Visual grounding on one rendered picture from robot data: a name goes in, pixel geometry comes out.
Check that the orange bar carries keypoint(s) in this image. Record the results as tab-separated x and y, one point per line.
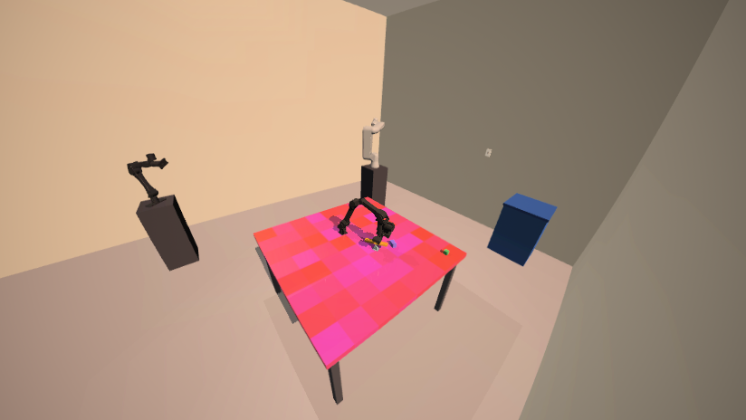
370	241

